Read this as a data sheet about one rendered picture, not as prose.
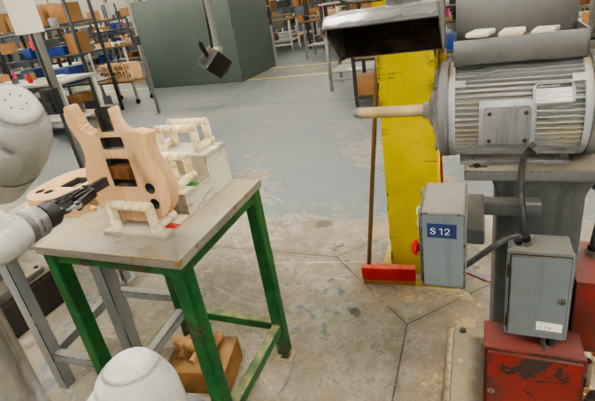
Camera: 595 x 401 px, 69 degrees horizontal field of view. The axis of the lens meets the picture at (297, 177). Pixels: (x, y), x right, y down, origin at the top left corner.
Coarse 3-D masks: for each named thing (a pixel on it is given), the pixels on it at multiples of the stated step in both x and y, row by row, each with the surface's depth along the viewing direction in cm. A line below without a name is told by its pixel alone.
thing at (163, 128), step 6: (156, 126) 167; (162, 126) 166; (168, 126) 165; (174, 126) 163; (180, 126) 162; (186, 126) 161; (192, 126) 160; (162, 132) 166; (168, 132) 165; (174, 132) 164; (180, 132) 163; (186, 132) 162
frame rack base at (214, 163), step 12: (180, 144) 178; (216, 144) 170; (192, 156) 162; (204, 156) 160; (216, 156) 168; (180, 168) 167; (204, 168) 163; (216, 168) 168; (228, 168) 176; (216, 180) 168; (228, 180) 176; (216, 192) 168
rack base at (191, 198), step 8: (200, 176) 163; (208, 176) 163; (200, 184) 159; (208, 184) 163; (184, 192) 152; (192, 192) 154; (200, 192) 159; (208, 192) 163; (184, 200) 151; (192, 200) 154; (200, 200) 159; (208, 200) 163; (176, 208) 154; (184, 208) 153; (192, 208) 154; (200, 208) 159
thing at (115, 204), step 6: (108, 204) 146; (114, 204) 145; (120, 204) 144; (126, 204) 143; (132, 204) 142; (138, 204) 141; (144, 204) 140; (150, 204) 140; (126, 210) 145; (132, 210) 143; (138, 210) 142; (144, 210) 141
